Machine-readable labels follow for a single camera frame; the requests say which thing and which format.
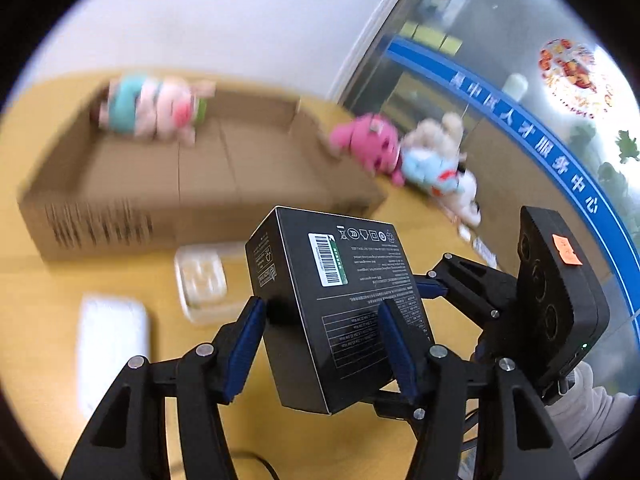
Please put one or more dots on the clear phone case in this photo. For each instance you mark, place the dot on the clear phone case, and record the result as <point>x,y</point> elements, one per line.
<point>200,280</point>

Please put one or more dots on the wooden desktop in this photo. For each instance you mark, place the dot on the wooden desktop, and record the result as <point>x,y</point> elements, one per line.
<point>415,220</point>

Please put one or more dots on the beige plush toy blue clothes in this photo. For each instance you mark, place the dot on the beige plush toy blue clothes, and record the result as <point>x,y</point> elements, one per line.
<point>435,170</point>

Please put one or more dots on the black product box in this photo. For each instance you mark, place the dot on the black product box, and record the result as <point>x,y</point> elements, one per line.
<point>345,310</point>

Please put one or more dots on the pink pig plush toy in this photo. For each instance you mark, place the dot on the pink pig plush toy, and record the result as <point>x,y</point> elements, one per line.
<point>160,110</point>

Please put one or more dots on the blue window banner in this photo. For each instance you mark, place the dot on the blue window banner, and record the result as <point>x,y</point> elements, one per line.
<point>505,115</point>

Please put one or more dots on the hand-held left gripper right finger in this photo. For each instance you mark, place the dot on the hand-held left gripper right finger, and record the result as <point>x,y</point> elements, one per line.
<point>397,355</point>

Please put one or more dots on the red round window sticker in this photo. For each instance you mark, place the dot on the red round window sticker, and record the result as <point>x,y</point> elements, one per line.
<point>567,72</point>

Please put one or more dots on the white device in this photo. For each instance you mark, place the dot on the white device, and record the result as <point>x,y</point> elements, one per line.
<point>112,340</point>

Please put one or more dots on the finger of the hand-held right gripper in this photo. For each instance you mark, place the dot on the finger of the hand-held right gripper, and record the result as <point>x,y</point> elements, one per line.
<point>395,407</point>
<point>475,285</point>

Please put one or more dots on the white paper tag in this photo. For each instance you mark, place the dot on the white paper tag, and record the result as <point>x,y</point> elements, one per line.
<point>482,250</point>

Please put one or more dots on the person's right forearm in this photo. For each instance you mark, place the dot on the person's right forearm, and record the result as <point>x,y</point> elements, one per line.
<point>590,410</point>

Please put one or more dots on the brown cardboard box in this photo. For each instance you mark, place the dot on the brown cardboard box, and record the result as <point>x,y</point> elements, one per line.
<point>250,180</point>

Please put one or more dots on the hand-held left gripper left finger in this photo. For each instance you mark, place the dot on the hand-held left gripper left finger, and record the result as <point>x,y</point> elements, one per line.
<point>247,340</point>

